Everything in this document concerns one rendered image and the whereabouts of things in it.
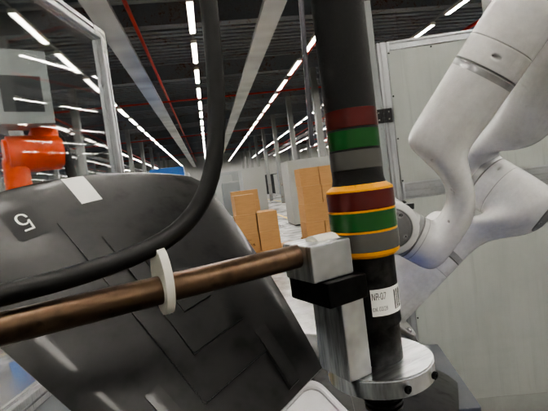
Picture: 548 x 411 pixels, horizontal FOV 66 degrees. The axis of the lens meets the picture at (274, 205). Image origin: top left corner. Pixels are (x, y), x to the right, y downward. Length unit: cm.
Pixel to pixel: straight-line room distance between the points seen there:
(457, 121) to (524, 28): 13
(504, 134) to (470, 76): 28
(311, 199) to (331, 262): 816
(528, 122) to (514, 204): 17
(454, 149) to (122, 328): 52
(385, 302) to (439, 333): 203
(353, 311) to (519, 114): 67
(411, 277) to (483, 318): 143
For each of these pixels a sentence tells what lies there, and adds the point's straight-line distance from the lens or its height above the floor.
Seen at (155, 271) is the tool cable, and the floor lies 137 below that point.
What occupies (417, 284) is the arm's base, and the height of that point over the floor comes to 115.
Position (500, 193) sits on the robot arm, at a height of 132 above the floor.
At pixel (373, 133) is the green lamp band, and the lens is 27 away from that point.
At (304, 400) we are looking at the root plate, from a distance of 27.
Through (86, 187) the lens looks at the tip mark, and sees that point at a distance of 35.
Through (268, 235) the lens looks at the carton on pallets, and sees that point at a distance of 787.
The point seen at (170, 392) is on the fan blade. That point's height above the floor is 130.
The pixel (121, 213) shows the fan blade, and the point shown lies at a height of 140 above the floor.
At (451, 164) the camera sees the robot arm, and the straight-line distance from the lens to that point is 66.
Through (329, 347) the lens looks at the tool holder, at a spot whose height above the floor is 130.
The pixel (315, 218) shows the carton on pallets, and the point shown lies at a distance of 845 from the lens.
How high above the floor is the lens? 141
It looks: 3 degrees down
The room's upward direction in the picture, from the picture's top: 7 degrees counter-clockwise
